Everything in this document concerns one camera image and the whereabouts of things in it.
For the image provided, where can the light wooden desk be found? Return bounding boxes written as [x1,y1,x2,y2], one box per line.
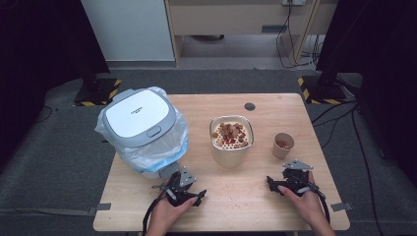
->
[163,0,339,68]

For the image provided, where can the black hanging power cable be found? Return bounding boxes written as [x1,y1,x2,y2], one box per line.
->
[274,0,317,70]

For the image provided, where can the person's right hand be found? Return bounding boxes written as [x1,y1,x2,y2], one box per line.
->
[277,171,330,230]

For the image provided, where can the trash bin with plastic bag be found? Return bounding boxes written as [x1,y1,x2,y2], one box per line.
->
[94,86,190,174]

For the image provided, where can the black curtain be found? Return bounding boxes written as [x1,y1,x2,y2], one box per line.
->
[0,0,111,171]
[316,0,417,180]

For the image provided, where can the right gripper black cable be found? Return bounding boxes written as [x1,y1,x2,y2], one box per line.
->
[306,181,331,224]

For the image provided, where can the thin black floor cable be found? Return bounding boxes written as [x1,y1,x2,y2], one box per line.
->
[34,105,54,124]

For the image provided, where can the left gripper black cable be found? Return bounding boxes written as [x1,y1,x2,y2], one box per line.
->
[141,192,169,236]

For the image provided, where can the short black floor cable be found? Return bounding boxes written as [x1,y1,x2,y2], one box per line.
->
[311,100,359,126]

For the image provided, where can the brown paper cup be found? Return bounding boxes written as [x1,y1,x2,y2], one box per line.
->
[270,132,295,160]

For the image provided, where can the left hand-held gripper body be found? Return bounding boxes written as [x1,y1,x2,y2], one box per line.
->
[151,166,198,207]

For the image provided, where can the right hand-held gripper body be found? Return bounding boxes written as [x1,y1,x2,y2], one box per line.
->
[278,159,318,198]

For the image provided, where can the grey strap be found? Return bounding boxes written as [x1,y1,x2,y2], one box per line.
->
[329,202,355,212]

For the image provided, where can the white cabinet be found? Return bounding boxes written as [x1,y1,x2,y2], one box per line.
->
[81,0,175,62]

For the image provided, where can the grey white trash can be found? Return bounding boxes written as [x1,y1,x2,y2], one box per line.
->
[141,161,181,181]

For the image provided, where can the grey white trash can lid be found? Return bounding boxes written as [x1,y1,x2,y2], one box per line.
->
[101,88,178,148]

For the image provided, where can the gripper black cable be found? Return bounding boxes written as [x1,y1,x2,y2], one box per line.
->
[306,181,331,224]
[141,192,169,236]

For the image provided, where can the long black floor cable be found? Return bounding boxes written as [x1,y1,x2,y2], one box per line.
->
[350,104,386,236]

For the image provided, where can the beige strainer container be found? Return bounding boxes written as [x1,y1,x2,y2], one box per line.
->
[208,114,255,169]

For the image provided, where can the black stand with striped base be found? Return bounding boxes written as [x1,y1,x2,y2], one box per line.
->
[73,62,122,107]
[297,70,348,106]

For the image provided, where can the grey desk label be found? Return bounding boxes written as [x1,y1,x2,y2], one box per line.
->
[261,25,289,33]

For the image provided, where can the person's left hand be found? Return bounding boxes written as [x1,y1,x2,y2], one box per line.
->
[146,196,200,236]

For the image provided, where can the food scraps pile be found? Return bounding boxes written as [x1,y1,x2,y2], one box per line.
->
[211,121,252,149]

